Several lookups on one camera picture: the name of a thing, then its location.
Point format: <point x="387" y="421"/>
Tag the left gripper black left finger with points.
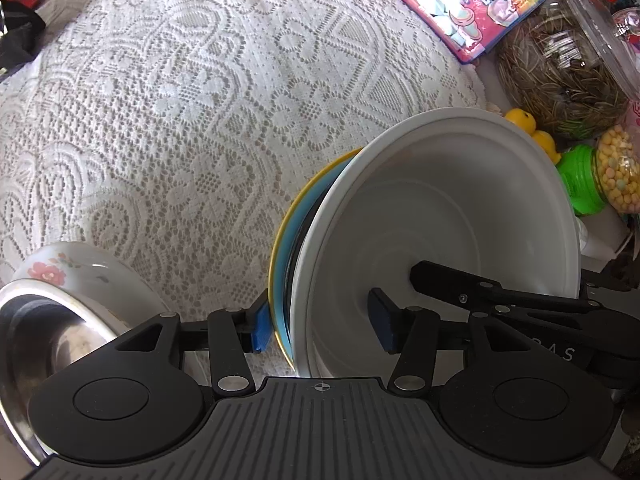
<point x="229" y="336"/>

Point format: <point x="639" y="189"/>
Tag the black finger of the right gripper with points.
<point x="460" y="289"/>

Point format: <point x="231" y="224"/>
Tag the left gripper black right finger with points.
<point x="415" y="334"/>

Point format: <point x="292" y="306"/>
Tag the blue bowl white inside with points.
<point x="287" y="279"/>

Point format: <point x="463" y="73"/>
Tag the plain white ceramic bowl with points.
<point x="460" y="187"/>

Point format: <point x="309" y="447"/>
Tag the white floral plate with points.
<point x="79" y="267"/>

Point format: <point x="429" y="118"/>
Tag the stainless steel bowl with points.
<point x="45" y="328"/>

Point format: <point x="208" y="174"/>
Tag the white toy microphone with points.
<point x="601" y="237"/>

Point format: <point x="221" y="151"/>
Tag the green gumball candy dispenser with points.
<point x="603" y="174"/>

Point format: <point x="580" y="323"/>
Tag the yellow duck toy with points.
<point x="527" y="123"/>

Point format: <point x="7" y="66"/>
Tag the white lace tablecloth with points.
<point x="175" y="134"/>

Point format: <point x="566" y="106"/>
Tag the sunflower seed jar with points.
<point x="566" y="65"/>

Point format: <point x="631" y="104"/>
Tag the pink candy bag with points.
<point x="627" y="22"/>

